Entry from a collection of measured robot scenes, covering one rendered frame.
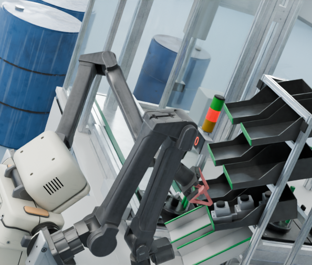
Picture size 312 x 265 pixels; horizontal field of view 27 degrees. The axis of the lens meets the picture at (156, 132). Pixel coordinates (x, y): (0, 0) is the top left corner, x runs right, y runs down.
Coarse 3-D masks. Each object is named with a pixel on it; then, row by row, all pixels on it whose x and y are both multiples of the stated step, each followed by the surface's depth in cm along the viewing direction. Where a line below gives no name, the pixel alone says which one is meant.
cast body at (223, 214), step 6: (216, 204) 216; (222, 204) 216; (216, 210) 215; (222, 210) 215; (228, 210) 215; (216, 216) 216; (222, 216) 216; (228, 216) 216; (234, 216) 219; (216, 222) 217; (222, 222) 217
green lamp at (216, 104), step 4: (212, 100) 272; (216, 100) 270; (220, 100) 269; (224, 100) 271; (212, 104) 271; (216, 104) 270; (220, 104) 270; (212, 108) 271; (216, 108) 271; (220, 108) 271
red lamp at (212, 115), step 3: (210, 108) 272; (210, 111) 272; (213, 111) 271; (216, 111) 271; (219, 111) 272; (207, 114) 273; (210, 114) 272; (213, 114) 272; (216, 114) 272; (219, 114) 273; (207, 117) 273; (210, 117) 272; (213, 117) 272; (216, 117) 273; (210, 120) 273; (213, 120) 273; (216, 120) 274
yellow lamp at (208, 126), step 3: (204, 120) 275; (207, 120) 273; (204, 123) 275; (207, 123) 273; (210, 123) 273; (213, 123) 273; (204, 126) 275; (207, 126) 274; (210, 126) 274; (213, 126) 274; (204, 129) 275; (207, 129) 274; (210, 129) 274
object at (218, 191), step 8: (224, 176) 239; (200, 184) 239; (208, 184) 239; (216, 184) 239; (224, 184) 239; (208, 192) 234; (216, 192) 234; (224, 192) 233; (232, 192) 227; (240, 192) 227; (216, 200) 228; (224, 200) 228
